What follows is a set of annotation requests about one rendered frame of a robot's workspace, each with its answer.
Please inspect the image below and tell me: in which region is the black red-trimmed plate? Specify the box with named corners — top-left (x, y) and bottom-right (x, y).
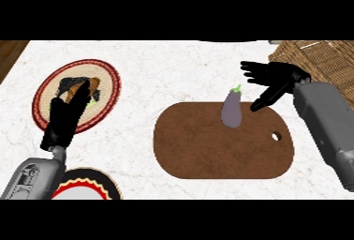
top-left (50, 167), bottom-right (122, 201)

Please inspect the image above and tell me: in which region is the purple eggplant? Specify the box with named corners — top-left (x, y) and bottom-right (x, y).
top-left (220, 83), bottom-right (243, 129)

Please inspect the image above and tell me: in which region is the brown wicker basket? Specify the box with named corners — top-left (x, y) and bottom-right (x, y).
top-left (267, 39), bottom-right (354, 111)

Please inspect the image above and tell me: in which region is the oval red-rimmed placemat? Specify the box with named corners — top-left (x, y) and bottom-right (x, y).
top-left (31, 58), bottom-right (122, 135)

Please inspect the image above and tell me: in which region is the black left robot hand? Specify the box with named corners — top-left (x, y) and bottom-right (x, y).
top-left (38, 80), bottom-right (94, 153)

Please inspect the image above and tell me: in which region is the brown wooden cutting board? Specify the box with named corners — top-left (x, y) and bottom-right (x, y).
top-left (152, 101), bottom-right (296, 180)

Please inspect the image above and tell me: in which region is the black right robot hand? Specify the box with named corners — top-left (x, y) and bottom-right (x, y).
top-left (239, 60), bottom-right (312, 113)

